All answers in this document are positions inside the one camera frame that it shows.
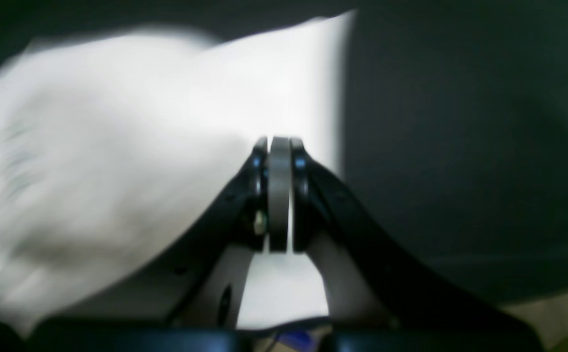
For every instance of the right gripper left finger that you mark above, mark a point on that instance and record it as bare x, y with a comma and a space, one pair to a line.
199, 281

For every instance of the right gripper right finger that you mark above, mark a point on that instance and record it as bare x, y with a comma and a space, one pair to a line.
369, 279

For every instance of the white T-shirt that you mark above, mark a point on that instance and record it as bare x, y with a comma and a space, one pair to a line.
110, 148

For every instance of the black table cloth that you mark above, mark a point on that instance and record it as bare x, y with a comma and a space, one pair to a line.
456, 118

